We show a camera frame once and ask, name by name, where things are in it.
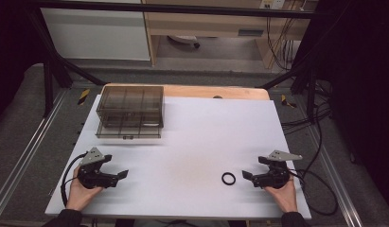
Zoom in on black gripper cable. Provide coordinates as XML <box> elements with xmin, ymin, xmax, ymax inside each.
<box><xmin>60</xmin><ymin>151</ymin><xmax>89</xmax><ymax>208</ymax></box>
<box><xmin>288</xmin><ymin>168</ymin><xmax>339</xmax><ymax>218</ymax></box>

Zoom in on black metal stand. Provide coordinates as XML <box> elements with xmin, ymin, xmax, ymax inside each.
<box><xmin>260</xmin><ymin>56</ymin><xmax>320</xmax><ymax>119</ymax></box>
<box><xmin>27</xmin><ymin>9</ymin><xmax>107</xmax><ymax>118</ymax></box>

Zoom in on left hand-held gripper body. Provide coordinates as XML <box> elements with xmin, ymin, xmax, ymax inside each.
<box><xmin>77</xmin><ymin>147</ymin><xmax>119</xmax><ymax>190</ymax></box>

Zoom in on person's left hand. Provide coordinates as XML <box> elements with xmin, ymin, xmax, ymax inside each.
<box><xmin>66</xmin><ymin>166</ymin><xmax>103</xmax><ymax>212</ymax></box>

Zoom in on white wall power outlet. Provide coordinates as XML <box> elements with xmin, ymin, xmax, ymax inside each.
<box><xmin>259</xmin><ymin>0</ymin><xmax>287</xmax><ymax>10</ymax></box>

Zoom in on wooden desk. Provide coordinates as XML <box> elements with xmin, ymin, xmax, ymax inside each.
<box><xmin>141</xmin><ymin>0</ymin><xmax>313</xmax><ymax>69</ymax></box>

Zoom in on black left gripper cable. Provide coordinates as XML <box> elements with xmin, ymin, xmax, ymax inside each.
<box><xmin>60</xmin><ymin>151</ymin><xmax>89</xmax><ymax>208</ymax></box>

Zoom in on transparent grey drawer box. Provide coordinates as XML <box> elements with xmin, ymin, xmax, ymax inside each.
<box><xmin>95</xmin><ymin>85</ymin><xmax>165</xmax><ymax>140</ymax></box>

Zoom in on yellow black tape marker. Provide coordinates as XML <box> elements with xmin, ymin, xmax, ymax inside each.
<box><xmin>77</xmin><ymin>88</ymin><xmax>91</xmax><ymax>106</ymax></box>
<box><xmin>280</xmin><ymin>94</ymin><xmax>297</xmax><ymax>109</ymax></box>

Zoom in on wooden table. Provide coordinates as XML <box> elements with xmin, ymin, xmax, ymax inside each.
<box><xmin>100</xmin><ymin>82</ymin><xmax>272</xmax><ymax>101</ymax></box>

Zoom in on hanging black cables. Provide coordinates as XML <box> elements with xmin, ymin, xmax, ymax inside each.
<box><xmin>265</xmin><ymin>15</ymin><xmax>298</xmax><ymax>71</ymax></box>

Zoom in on office chair base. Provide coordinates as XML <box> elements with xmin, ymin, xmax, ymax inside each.
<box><xmin>167</xmin><ymin>34</ymin><xmax>202</xmax><ymax>49</ymax></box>

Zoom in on black ring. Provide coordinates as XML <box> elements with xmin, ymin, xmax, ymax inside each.
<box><xmin>221</xmin><ymin>171</ymin><xmax>237</xmax><ymax>186</ymax></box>

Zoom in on aluminium rail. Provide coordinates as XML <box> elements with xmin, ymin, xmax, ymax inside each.
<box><xmin>0</xmin><ymin>89</ymin><xmax>69</xmax><ymax>207</ymax></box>
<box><xmin>308</xmin><ymin>125</ymin><xmax>368</xmax><ymax>227</ymax></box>

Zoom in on white cabinet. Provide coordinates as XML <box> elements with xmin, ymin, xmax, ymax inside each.
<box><xmin>40</xmin><ymin>7</ymin><xmax>151</xmax><ymax>61</ymax></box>

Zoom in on black floor cables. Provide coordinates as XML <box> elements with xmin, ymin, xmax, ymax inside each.
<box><xmin>281</xmin><ymin>79</ymin><xmax>333</xmax><ymax>137</ymax></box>

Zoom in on person's right hand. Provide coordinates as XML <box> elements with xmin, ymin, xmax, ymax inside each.
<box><xmin>264</xmin><ymin>175</ymin><xmax>299</xmax><ymax>213</ymax></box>

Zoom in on black metal frame bar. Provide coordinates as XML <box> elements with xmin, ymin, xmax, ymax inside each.
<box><xmin>34</xmin><ymin>0</ymin><xmax>326</xmax><ymax>20</ymax></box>

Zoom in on black curtain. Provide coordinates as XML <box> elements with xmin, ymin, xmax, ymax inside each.
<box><xmin>307</xmin><ymin>0</ymin><xmax>389</xmax><ymax>206</ymax></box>
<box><xmin>0</xmin><ymin>0</ymin><xmax>46</xmax><ymax>122</ymax></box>

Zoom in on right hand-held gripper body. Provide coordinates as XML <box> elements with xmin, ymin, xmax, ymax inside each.
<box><xmin>252</xmin><ymin>149</ymin><xmax>303</xmax><ymax>190</ymax></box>

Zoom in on white table board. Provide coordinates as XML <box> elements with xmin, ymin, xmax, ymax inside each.
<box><xmin>44</xmin><ymin>96</ymin><xmax>312</xmax><ymax>220</ymax></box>

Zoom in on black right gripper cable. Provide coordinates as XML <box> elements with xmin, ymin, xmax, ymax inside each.
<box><xmin>288</xmin><ymin>168</ymin><xmax>339</xmax><ymax>218</ymax></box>

